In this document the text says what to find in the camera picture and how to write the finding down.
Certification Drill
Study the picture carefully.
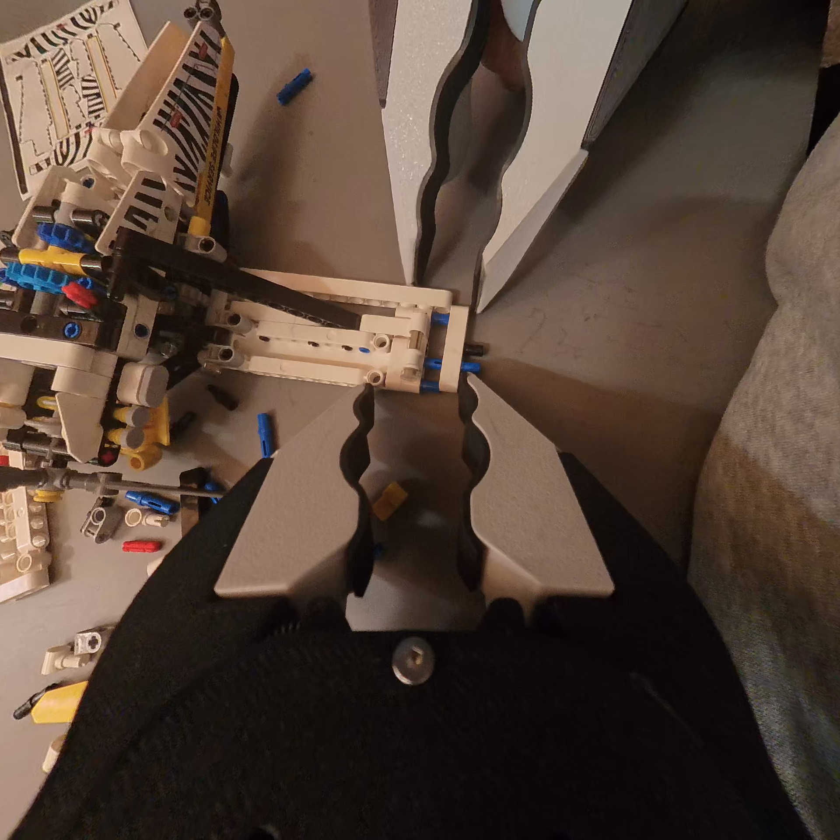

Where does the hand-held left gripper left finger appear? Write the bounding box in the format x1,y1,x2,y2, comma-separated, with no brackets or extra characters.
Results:
214,385,376,601

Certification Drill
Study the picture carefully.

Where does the small yellow lego connector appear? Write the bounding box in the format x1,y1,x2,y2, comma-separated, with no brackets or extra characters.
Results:
371,482,409,522

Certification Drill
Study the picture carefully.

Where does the yellow curved lego panel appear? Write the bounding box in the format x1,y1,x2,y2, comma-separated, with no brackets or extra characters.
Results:
29,681,89,725

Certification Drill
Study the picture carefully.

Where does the person's right hand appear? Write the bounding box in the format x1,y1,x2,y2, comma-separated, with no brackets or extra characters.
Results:
481,12,530,94

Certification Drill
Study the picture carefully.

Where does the white Lego frame piece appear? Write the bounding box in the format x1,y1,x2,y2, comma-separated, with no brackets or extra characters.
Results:
0,486,55,603

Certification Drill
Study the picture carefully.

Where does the white grey lego connector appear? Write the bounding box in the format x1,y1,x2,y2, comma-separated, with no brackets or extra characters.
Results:
41,623,114,677

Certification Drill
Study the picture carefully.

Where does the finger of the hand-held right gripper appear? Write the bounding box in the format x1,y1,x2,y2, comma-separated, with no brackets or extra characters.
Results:
368,0,493,286
474,0,688,315

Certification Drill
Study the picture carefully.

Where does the zebra print sticker sheet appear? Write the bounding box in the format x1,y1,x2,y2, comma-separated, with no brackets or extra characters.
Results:
0,0,148,201

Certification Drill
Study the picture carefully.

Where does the short white lego beam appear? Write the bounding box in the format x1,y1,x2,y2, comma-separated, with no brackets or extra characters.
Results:
423,304,487,395

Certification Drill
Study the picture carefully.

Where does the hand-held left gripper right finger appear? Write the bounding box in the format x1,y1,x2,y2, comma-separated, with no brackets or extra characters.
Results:
457,374,617,609

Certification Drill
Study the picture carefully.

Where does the zebra striped lego helicopter model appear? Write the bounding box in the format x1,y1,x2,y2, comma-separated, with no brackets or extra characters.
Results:
0,0,454,509

